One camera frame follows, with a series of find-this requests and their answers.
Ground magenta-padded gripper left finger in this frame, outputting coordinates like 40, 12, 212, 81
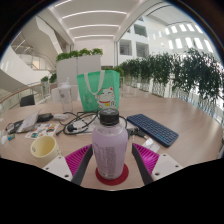
42, 143, 94, 187

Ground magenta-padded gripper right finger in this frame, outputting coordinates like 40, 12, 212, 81
131, 143, 184, 186

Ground purple bottle with black cap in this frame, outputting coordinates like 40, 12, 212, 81
91, 107, 129, 181

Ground cream yellow mug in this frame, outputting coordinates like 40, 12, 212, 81
29, 134, 63, 168

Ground white paper cards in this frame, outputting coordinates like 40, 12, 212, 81
141, 137, 161, 154

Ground dark blue keyboard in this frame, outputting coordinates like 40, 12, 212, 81
126, 113, 180, 148

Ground flat round red coaster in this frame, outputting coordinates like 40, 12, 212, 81
95, 162, 130, 187

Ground colourful sticker sheet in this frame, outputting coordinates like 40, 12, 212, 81
24, 122, 60, 140

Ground white folded booklet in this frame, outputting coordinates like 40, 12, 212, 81
16, 109, 42, 134

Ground clear tumbler with straw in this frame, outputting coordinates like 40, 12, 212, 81
57, 78, 74, 114

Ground black chair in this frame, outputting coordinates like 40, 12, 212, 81
19, 94, 36, 108

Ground green tote bag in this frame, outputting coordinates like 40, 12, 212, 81
76, 69, 121, 113

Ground row of potted green trees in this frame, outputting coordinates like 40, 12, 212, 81
113, 47, 224, 118

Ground white cabinet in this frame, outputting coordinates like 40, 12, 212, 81
55, 54, 103, 86

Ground green plants on cabinet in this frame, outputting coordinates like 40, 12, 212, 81
55, 47, 104, 63

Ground row of ceiling lights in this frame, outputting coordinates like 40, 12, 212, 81
53, 0, 129, 40

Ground tangle of black cables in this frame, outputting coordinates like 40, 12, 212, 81
55, 110, 129, 136

